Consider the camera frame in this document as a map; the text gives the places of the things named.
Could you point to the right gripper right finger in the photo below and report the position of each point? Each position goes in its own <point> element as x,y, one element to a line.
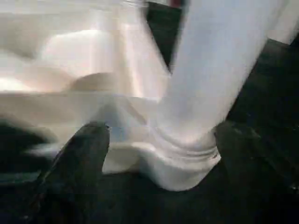
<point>257,182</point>

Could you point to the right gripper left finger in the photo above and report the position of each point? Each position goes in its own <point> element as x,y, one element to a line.
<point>74,177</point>

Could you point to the white plastic table top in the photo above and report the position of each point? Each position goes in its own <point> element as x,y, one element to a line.
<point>70,58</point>

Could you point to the white plastic table leg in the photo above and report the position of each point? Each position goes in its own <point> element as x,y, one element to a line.
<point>210,70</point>

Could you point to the black work mat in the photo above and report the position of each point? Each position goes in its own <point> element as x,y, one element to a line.
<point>268,93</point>

